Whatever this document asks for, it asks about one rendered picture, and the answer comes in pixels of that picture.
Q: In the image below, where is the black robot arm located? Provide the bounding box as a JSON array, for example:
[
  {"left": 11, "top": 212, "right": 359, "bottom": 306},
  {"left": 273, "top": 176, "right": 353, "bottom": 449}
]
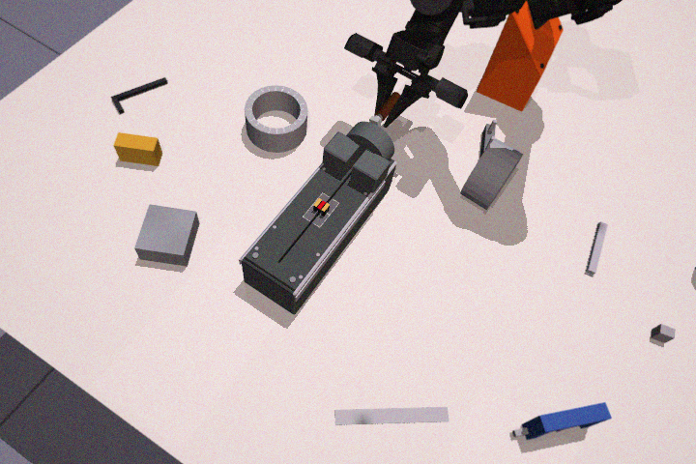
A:
[{"left": 385, "top": 0, "right": 622, "bottom": 72}]

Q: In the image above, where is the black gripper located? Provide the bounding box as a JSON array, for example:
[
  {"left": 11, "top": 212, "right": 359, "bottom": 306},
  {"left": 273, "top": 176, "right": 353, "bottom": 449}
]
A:
[{"left": 344, "top": 15, "right": 468, "bottom": 128}]

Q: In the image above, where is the black l-shaped bar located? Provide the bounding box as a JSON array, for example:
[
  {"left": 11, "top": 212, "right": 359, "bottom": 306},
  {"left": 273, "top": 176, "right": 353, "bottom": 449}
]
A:
[{"left": 111, "top": 77, "right": 168, "bottom": 114}]

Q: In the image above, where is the grey hollow cylinder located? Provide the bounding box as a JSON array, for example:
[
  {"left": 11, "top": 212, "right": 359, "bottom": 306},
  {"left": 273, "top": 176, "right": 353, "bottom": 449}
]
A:
[
  {"left": 245, "top": 85, "right": 308, "bottom": 153},
  {"left": 460, "top": 138, "right": 523, "bottom": 210}
]

